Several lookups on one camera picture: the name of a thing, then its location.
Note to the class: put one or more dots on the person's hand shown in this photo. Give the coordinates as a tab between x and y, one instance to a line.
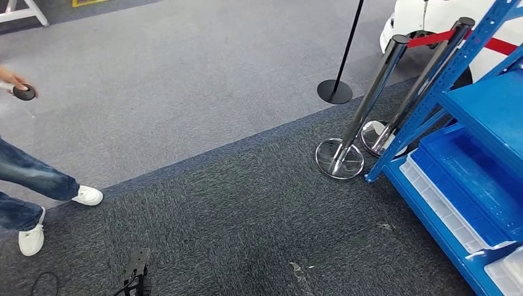
12	79

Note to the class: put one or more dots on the white slatted plastic crate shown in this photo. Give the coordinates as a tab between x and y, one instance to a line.
441	208

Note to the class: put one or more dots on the black round handheld controller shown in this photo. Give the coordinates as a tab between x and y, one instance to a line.
25	94

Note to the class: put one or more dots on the white plastic tray stack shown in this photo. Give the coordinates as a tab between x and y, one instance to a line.
506	273

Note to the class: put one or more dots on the person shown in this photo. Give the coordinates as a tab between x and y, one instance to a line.
32	179

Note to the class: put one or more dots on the thin black pole stand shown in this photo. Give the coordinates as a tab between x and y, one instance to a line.
335	92

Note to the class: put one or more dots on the red barrier belt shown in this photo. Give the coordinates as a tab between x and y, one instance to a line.
500	45
429	39

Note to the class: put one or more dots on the blue metal shelf rack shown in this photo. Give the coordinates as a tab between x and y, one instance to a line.
490	106

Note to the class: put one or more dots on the blue plastic bin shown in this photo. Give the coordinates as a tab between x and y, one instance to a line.
470	184

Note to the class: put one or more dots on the chrome stanchion post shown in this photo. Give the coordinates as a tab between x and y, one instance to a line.
423	81
369	102

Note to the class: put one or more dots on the white car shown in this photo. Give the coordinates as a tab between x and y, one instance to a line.
441	14

